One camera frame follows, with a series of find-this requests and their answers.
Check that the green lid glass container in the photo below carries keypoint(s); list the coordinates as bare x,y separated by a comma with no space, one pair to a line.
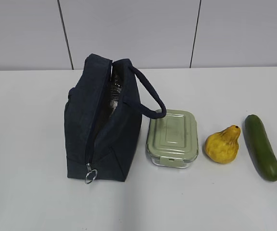
172,141

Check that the yellow pear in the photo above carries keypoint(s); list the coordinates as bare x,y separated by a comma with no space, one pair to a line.
222,147

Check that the dark blue lunch bag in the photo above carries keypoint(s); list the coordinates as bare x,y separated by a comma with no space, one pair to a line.
102,119

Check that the green cucumber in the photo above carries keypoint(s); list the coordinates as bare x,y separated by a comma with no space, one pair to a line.
260,148

